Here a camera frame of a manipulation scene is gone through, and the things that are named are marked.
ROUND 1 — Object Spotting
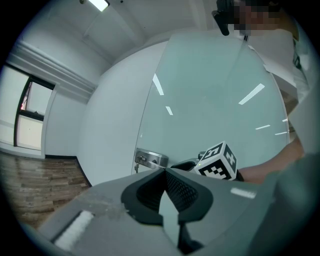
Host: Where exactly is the frosted glass door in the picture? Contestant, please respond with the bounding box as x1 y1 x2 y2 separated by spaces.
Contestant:
131 31 291 177

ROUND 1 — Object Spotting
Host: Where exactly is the black head-mounted camera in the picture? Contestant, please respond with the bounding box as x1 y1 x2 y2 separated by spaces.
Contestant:
211 0 247 37

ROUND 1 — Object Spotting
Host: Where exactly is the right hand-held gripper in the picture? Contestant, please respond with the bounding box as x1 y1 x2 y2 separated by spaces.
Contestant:
170 140 238 181

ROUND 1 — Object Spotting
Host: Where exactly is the metal door handle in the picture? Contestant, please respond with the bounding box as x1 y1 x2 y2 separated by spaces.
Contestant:
134 147 169 174

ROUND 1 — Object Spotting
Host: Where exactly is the person's head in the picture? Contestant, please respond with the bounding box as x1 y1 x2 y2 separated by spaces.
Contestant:
233 0 300 42

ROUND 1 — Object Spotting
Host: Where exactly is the person's white shirt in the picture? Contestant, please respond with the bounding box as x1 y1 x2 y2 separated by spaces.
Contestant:
242 24 317 151

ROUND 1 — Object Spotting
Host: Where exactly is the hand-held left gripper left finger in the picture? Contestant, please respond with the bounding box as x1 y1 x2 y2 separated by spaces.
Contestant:
38 167 166 245

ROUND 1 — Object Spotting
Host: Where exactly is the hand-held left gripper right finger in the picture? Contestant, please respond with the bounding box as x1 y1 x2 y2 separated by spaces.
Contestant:
159 167 266 227

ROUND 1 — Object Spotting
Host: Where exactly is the dark framed window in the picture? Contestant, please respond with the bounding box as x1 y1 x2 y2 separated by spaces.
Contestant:
12 76 56 152

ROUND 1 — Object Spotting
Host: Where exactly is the small metal key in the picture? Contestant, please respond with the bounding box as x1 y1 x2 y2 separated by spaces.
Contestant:
134 155 147 174

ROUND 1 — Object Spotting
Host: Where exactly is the rectangular ceiling light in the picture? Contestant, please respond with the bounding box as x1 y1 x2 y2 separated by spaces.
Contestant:
79 0 111 13

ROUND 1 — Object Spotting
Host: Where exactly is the person's right forearm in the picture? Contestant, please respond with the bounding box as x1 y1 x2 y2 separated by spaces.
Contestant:
237 138 305 185

